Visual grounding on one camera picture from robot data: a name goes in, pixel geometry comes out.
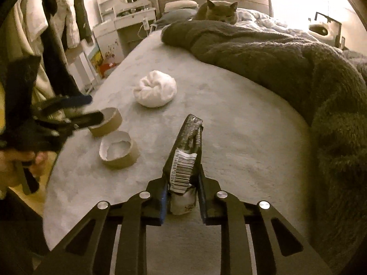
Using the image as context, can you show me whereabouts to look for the cardboard tape roll core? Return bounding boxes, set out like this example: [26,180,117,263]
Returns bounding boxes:
[88,107,122,137]

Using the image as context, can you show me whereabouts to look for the torn cardboard tape roll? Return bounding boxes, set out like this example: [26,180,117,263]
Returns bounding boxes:
[99,130,140,169]

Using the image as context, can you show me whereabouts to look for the black wrapper with barcode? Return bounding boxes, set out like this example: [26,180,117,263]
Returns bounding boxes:
[163,114,203,215]

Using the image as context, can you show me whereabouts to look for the person's left hand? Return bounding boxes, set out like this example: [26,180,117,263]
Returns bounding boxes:
[1,149,49,199]

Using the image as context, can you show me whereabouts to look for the black hanging garment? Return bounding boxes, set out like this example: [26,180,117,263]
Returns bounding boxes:
[40,0,82,97]

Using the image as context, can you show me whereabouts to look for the red item on floor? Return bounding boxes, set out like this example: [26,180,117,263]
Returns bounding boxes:
[99,63,116,78]

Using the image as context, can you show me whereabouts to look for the cream hanging trousers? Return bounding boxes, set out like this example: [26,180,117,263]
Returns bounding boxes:
[5,0,58,104]

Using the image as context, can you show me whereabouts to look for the white rolled sock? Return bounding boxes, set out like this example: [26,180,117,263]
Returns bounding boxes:
[133,70,177,108]

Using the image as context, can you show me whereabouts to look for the white hanging jacket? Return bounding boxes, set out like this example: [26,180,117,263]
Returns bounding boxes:
[53,0,80,49]

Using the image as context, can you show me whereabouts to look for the white dressing table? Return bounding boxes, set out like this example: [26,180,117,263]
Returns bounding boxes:
[93,0,156,64]

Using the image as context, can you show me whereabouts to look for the grey bed mattress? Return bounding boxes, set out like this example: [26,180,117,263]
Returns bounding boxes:
[44,32,312,248]

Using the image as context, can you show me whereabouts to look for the grey pillow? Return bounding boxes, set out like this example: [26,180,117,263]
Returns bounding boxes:
[154,9,197,30]

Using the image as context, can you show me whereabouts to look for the beige pillow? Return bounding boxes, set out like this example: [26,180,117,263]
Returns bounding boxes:
[164,0,198,13]

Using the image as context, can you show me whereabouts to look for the grey cat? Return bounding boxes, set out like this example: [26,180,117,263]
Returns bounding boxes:
[192,0,238,25]

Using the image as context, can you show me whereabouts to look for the dark grey fluffy blanket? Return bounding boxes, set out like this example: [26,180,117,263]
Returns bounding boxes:
[161,21,366,272]

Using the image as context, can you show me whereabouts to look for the patterned blue white duvet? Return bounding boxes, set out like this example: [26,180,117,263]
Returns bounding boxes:
[235,8,366,78]

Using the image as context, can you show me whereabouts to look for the white charger with cable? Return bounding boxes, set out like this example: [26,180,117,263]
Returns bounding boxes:
[137,17,150,39]

